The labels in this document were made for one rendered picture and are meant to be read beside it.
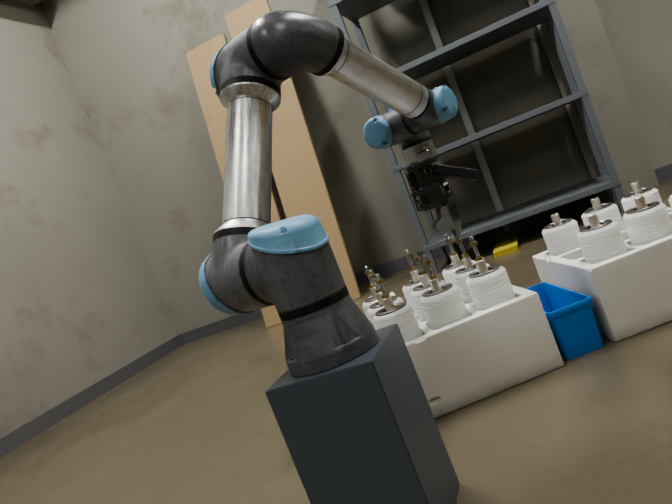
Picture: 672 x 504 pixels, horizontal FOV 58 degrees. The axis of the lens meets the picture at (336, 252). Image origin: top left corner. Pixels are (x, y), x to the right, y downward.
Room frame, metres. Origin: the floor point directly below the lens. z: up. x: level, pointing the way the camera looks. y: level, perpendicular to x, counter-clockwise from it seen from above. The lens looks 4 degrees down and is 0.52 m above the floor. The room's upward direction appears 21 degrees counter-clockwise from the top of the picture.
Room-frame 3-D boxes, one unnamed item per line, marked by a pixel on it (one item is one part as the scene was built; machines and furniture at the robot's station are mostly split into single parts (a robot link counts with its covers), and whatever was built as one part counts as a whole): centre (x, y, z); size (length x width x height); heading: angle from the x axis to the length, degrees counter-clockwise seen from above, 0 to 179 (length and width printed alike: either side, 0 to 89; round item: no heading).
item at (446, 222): (1.49, -0.28, 0.38); 0.06 x 0.03 x 0.09; 95
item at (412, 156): (1.51, -0.29, 0.57); 0.08 x 0.08 x 0.05
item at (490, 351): (1.51, -0.18, 0.09); 0.39 x 0.39 x 0.18; 2
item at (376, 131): (1.42, -0.23, 0.64); 0.11 x 0.11 x 0.08; 47
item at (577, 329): (1.48, -0.45, 0.06); 0.30 x 0.11 x 0.12; 0
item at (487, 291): (1.39, -0.31, 0.16); 0.10 x 0.10 x 0.18
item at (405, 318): (1.38, -0.07, 0.16); 0.10 x 0.10 x 0.18
